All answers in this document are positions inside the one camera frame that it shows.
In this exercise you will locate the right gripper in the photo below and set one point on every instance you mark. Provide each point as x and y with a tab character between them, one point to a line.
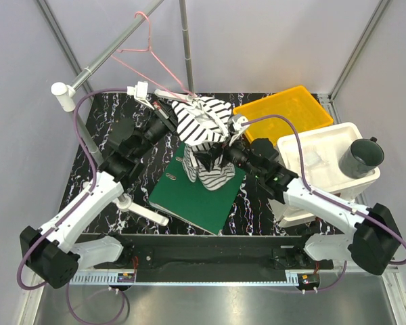
209	156

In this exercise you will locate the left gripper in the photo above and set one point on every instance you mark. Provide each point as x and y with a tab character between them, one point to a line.
164	112

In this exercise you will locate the pink wire hanger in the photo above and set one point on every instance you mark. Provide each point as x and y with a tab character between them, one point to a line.
155	60

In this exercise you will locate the striped black white tank top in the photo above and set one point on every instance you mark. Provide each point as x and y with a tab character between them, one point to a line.
199	129

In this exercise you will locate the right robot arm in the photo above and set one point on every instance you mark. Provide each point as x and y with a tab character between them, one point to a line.
368	236

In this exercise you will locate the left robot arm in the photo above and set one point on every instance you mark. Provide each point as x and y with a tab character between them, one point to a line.
52	251

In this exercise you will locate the grey metal clothes rack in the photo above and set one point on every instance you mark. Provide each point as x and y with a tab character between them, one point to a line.
64	93

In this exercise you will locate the yellow plastic tray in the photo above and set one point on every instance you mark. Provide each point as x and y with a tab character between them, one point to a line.
296	104

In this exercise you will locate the white foam box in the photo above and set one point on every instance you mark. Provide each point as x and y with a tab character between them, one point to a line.
321	149

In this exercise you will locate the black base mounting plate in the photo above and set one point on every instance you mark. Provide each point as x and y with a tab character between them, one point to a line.
183	259

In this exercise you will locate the dark green mug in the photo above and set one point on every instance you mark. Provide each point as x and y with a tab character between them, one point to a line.
361	157

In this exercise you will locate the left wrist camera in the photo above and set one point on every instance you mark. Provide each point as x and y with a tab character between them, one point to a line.
140	92

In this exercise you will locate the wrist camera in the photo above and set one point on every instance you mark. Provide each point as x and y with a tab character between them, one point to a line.
236	127
140	92

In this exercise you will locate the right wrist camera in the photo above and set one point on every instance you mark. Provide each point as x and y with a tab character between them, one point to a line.
236	127

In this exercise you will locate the green ring binder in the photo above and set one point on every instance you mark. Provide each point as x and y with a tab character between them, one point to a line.
191	202

